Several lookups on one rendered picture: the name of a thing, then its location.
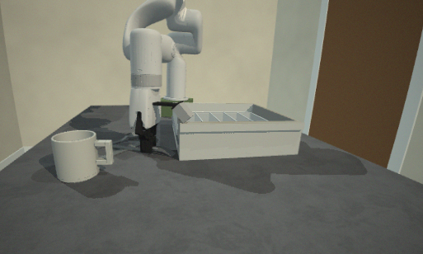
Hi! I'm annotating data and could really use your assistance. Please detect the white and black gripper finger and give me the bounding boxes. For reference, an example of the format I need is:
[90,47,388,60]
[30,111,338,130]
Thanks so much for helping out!
[135,111,153,153]
[151,123,158,147]

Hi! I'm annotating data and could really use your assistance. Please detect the off-white mug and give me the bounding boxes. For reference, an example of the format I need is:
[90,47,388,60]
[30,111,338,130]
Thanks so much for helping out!
[51,130,114,183]

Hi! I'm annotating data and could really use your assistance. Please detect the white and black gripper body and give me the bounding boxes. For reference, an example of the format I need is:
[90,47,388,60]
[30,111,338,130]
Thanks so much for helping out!
[129,86,162,129]

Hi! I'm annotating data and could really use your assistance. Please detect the beige open-top drawer box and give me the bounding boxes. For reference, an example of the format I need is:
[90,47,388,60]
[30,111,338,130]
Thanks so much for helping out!
[172,102,305,161]

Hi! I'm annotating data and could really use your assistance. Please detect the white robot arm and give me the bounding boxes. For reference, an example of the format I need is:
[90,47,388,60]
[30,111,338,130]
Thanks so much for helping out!
[122,0,203,124]

